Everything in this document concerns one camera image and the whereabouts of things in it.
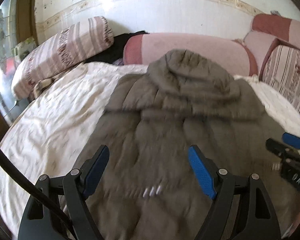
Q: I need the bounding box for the brown quilted hooded jacket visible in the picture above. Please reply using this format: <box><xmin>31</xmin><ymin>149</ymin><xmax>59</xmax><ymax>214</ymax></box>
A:
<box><xmin>74</xmin><ymin>50</ymin><xmax>300</xmax><ymax>239</ymax></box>

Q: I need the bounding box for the black clothing behind bolster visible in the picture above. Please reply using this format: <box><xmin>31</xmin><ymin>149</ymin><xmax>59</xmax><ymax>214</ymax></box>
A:
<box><xmin>85</xmin><ymin>30</ymin><xmax>148</xmax><ymax>64</ymax></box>

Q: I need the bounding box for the white floral bed quilt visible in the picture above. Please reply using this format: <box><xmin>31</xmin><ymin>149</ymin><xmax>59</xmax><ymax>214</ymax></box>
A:
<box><xmin>0</xmin><ymin>62</ymin><xmax>300</xmax><ymax>239</ymax></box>

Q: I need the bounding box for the striped floral cushion right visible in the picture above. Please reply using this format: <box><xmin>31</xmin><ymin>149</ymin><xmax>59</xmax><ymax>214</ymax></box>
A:
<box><xmin>261</xmin><ymin>45</ymin><xmax>300</xmax><ymax>114</ymax></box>

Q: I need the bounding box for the pink cylindrical bolster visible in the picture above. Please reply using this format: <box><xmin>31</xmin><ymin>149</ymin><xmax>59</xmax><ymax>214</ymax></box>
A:
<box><xmin>122</xmin><ymin>32</ymin><xmax>259</xmax><ymax>77</ymax></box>

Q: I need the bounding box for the floral cloth under pillow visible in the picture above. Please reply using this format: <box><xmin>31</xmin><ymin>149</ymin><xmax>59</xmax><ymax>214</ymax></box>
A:
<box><xmin>33</xmin><ymin>78</ymin><xmax>54</xmax><ymax>99</ymax></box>

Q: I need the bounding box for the pink red sofa backrest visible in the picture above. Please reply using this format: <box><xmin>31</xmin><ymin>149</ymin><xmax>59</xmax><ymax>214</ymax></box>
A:
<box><xmin>244</xmin><ymin>14</ymin><xmax>300</xmax><ymax>69</ymax></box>

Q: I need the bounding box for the striped floral pillow left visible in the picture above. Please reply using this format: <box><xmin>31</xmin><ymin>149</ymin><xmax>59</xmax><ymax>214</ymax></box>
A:
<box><xmin>11</xmin><ymin>16</ymin><xmax>114</xmax><ymax>100</ymax></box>

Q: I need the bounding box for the stained glass door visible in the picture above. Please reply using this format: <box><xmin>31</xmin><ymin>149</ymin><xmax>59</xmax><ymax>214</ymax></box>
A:
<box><xmin>0</xmin><ymin>0</ymin><xmax>21</xmax><ymax>126</ymax></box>

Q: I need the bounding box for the black cable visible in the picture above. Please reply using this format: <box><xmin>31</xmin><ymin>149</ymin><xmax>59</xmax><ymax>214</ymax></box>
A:
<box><xmin>0</xmin><ymin>137</ymin><xmax>76</xmax><ymax>240</ymax></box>

